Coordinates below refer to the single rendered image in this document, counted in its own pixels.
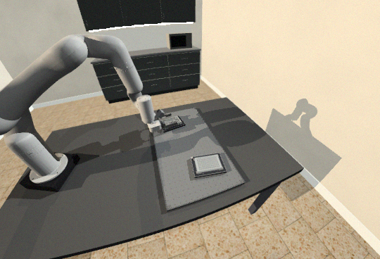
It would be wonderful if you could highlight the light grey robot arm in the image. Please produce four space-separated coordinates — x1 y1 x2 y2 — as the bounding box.
0 34 165 184

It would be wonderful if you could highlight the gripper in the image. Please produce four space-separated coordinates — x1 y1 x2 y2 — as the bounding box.
146 113 177 132

